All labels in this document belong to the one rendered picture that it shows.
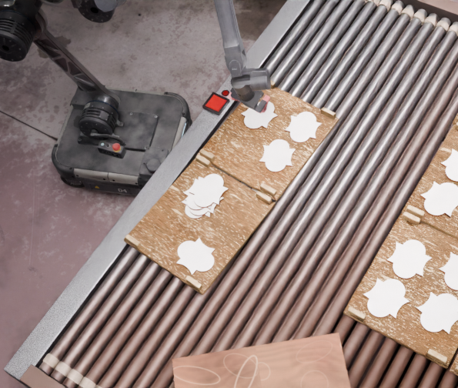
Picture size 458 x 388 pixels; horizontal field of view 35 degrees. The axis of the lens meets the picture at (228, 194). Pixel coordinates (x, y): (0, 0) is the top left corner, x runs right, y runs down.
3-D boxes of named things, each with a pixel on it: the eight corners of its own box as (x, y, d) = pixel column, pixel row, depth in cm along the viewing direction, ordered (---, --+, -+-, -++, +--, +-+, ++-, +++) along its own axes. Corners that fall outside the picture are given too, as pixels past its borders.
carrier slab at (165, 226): (124, 241, 252) (122, 239, 251) (197, 158, 267) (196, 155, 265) (203, 296, 239) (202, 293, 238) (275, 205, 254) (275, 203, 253)
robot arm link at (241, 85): (229, 72, 243) (229, 88, 241) (249, 70, 241) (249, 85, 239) (235, 81, 249) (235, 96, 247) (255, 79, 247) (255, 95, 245)
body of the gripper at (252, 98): (240, 82, 255) (235, 73, 249) (265, 94, 252) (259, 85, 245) (231, 98, 255) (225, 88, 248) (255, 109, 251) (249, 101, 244)
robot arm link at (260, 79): (233, 54, 245) (228, 61, 237) (267, 50, 242) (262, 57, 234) (239, 88, 250) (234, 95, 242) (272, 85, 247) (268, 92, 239)
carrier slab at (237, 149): (197, 156, 267) (196, 154, 266) (260, 81, 282) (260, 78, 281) (276, 202, 255) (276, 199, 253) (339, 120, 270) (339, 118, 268)
